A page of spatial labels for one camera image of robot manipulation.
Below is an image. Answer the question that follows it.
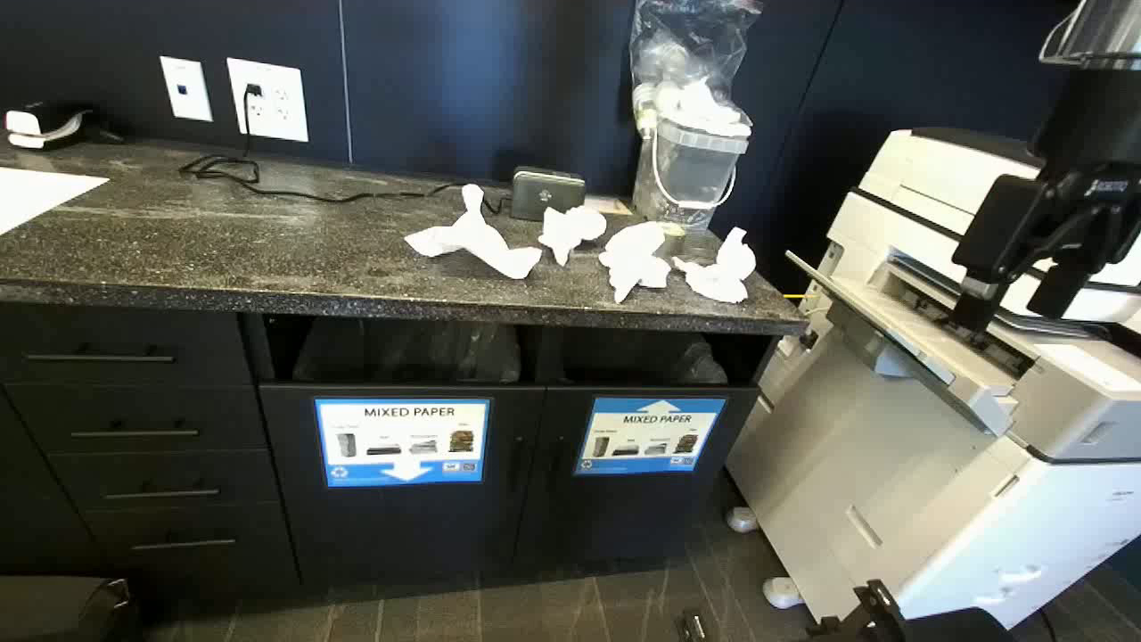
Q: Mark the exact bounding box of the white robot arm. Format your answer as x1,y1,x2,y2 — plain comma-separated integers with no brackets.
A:
951,0,1141,331

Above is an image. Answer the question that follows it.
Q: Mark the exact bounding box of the black recycling bin cabinet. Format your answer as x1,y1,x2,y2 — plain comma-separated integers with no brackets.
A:
255,316,763,584

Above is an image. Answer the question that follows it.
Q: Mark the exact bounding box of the right mixed paper label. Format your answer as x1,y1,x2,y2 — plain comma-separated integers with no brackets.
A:
575,397,724,477

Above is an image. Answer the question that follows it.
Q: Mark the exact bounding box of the mixed paper label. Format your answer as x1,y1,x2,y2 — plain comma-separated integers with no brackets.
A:
575,397,724,477
315,400,491,488

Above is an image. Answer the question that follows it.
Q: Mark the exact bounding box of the dark grey small box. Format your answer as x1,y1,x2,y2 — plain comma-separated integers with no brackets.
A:
510,168,586,222

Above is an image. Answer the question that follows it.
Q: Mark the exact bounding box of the clear plastic bucket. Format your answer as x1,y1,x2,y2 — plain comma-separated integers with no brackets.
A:
630,115,751,230

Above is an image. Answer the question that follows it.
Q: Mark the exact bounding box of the left mixed paper label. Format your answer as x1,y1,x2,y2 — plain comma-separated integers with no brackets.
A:
315,400,491,488

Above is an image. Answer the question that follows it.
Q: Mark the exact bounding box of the clear plastic bag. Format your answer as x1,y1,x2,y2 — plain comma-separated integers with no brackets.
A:
628,0,763,134

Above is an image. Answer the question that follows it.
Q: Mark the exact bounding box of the white office printer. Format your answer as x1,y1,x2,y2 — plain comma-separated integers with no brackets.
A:
728,128,1141,629

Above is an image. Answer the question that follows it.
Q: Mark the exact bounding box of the black drawer cabinet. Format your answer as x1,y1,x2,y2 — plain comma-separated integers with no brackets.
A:
0,308,295,598

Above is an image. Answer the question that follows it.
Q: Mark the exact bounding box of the white flat paper sheet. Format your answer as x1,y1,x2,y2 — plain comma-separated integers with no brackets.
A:
0,168,99,237

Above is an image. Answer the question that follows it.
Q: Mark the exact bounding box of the white double wall outlet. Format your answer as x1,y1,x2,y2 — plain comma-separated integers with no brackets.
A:
224,58,309,142

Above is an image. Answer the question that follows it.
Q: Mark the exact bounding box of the black power cable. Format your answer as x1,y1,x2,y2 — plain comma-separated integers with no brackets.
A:
177,82,455,208

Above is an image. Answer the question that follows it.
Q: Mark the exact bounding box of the white single wall plate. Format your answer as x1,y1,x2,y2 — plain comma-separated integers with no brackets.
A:
162,58,213,123

